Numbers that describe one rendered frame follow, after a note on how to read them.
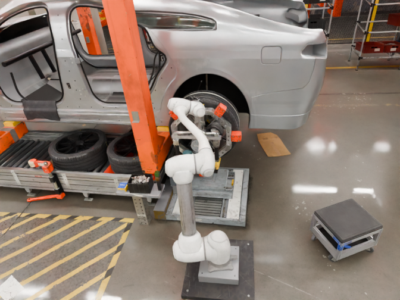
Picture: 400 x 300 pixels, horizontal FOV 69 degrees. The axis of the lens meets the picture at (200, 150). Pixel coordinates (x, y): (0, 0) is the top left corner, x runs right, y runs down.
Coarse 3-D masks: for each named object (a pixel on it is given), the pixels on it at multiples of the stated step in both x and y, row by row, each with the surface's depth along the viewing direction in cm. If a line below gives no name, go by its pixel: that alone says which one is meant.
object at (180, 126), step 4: (192, 116) 265; (204, 116) 262; (204, 120) 265; (212, 120) 263; (180, 124) 282; (208, 124) 267; (180, 128) 283; (184, 128) 293; (212, 128) 268; (224, 128) 266; (224, 136) 290; (184, 140) 284; (188, 140) 290; (208, 140) 277; (212, 140) 300; (220, 140) 292; (224, 140) 273; (184, 144) 282; (188, 144) 283; (212, 144) 294; (220, 144) 285; (224, 144) 273; (188, 148) 284; (212, 148) 287; (220, 148) 277; (196, 152) 285
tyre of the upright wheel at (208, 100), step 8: (184, 96) 276; (192, 96) 262; (200, 96) 257; (208, 96) 257; (216, 96) 261; (224, 96) 268; (208, 104) 252; (216, 104) 252; (224, 104) 258; (232, 104) 269; (224, 112) 254; (232, 112) 260; (232, 120) 257; (168, 128) 276; (232, 128) 262; (232, 144) 271
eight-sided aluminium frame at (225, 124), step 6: (210, 108) 250; (186, 114) 252; (210, 114) 248; (174, 120) 265; (222, 120) 250; (174, 126) 261; (228, 126) 251; (228, 132) 255; (228, 138) 259; (180, 144) 277; (228, 144) 264; (180, 150) 276; (222, 150) 268; (228, 150) 266
